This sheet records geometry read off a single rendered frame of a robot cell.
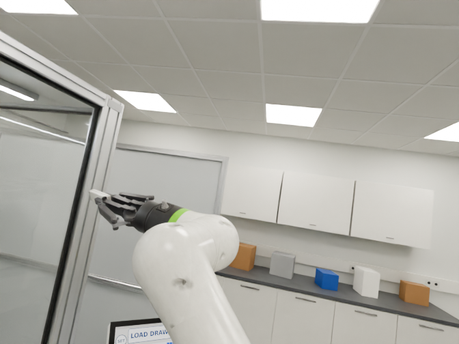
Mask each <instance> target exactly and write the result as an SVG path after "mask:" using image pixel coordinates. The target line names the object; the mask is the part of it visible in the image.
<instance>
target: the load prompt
mask: <svg viewBox="0 0 459 344"><path fill-rule="evenodd" d="M162 339H170V336H169V334H168V332H167V331H166V329H165V327H164V325H163V326H150V327H142V328H130V329H128V344H131V343H140V342H146V341H156V340H162Z"/></svg>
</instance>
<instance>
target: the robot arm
mask: <svg viewBox="0 0 459 344"><path fill-rule="evenodd" d="M89 196H90V199H91V201H94V202H95V203H96V205H98V209H99V212H100V214H101V215H102V216H103V217H104V218H105V219H106V220H107V221H108V222H109V223H110V224H112V227H113V230H114V231H116V230H118V229H119V226H122V225H126V226H127V227H134V228H135V229H136V230H137V231H139V232H141V233H144V234H143V235H142V236H141V237H140V238H139V240H138V242H137V243H136V245H135V248H134V251H133V255H132V269H133V274H134V277H135V279H136V281H137V282H138V284H139V286H140V287H141V288H142V290H143V292H144V294H145V295H146V297H147V298H148V300H149V301H150V303H151V305H152V306H153V308H154V310H155V311H156V314H157V315H158V317H159V318H160V320H161V321H162V323H163V325H164V327H165V329H166V331H167V332H168V334H169V336H170V338H171V340H172V342H173V344H251V342H250V340H249V338H248V336H247V335H246V333H245V331H244V330H243V328H242V326H241V325H240V322H239V320H238V319H237V317H236V315H235V313H234V311H233V309H232V308H231V306H230V304H229V302H228V300H227V298H226V296H225V294H224V292H223V290H222V288H221V286H220V284H219V282H218V279H217V277H216V275H215V273H214V272H216V271H219V270H222V269H223V268H226V267H227V266H228V265H229V264H230V263H231V262H233V260H234V259H235V257H236V255H237V252H238V248H239V237H238V233H237V230H236V228H235V227H234V226H233V224H232V223H231V222H230V221H229V220H228V219H226V218H224V217H222V216H219V215H215V214H202V213H199V212H194V211H191V210H188V209H186V208H183V207H180V206H177V205H174V204H172V203H168V202H167V200H166V199H163V200H162V203H157V202H155V198H154V195H148V196H145V195H137V194H133V193H128V192H120V193H119V194H118V195H112V194H109V193H107V192H106V193H103V192H100V191H99V190H95V189H91V190H89ZM125 197H126V198H125ZM115 214H117V215H119V216H121V217H122V218H123V219H121V218H119V216H116V215H115Z"/></svg>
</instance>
